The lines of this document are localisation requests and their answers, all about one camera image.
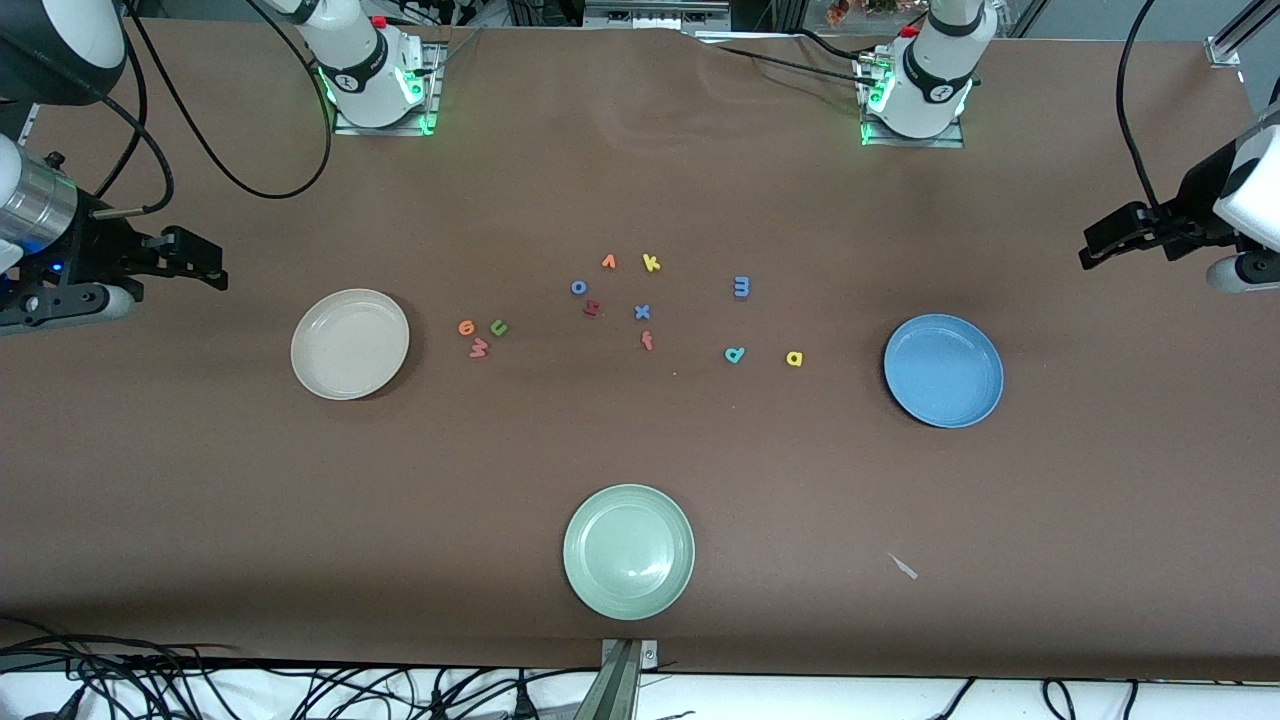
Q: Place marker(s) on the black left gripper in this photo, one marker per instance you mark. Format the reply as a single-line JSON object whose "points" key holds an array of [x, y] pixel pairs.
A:
{"points": [[1192, 203]]}

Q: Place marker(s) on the aluminium camera stand profile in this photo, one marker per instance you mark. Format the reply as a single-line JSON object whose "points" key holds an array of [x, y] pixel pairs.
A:
{"points": [[620, 690]]}

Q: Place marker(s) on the pale green plate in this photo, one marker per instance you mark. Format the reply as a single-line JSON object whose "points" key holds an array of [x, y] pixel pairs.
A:
{"points": [[629, 552]]}

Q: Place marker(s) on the beige brown plate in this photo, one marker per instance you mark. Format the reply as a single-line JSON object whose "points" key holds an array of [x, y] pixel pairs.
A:
{"points": [[350, 345]]}

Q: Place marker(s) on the brown table cover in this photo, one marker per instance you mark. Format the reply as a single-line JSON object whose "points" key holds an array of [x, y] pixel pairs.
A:
{"points": [[200, 500]]}

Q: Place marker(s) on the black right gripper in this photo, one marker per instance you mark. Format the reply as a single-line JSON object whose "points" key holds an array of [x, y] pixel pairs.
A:
{"points": [[97, 243]]}

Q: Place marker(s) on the orange dried plant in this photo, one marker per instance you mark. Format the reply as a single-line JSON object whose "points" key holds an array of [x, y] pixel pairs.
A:
{"points": [[838, 10]]}

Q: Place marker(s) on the aluminium table rail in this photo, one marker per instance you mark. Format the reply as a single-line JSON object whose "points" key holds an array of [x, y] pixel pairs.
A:
{"points": [[30, 125]]}

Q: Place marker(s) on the aluminium frame corner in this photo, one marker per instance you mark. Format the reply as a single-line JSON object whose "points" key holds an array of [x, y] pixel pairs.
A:
{"points": [[1225, 48]]}

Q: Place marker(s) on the small white paper scrap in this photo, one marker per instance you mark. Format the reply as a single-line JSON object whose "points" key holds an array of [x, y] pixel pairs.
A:
{"points": [[905, 568]]}

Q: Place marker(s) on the blue plate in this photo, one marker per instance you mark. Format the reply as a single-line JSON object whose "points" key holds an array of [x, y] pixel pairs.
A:
{"points": [[943, 371]]}

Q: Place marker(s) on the grey metal box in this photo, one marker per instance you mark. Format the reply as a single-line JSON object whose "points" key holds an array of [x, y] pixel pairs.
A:
{"points": [[650, 12]]}

